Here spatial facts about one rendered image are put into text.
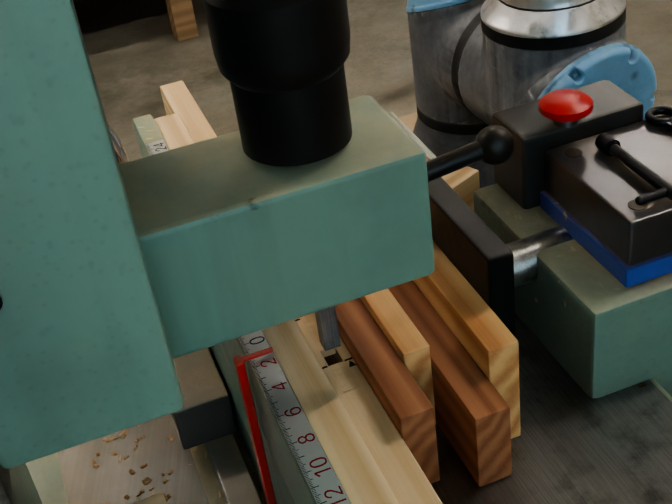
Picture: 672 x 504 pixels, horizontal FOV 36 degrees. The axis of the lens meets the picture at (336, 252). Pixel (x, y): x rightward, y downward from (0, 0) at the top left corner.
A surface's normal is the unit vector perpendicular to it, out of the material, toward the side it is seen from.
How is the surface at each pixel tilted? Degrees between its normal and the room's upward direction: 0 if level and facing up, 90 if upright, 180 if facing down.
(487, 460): 90
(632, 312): 90
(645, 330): 90
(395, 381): 0
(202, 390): 0
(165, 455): 0
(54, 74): 90
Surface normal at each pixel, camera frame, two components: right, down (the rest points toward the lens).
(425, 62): -0.90, 0.35
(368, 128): -0.12, -0.81
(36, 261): 0.35, 0.51
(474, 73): -0.90, 0.14
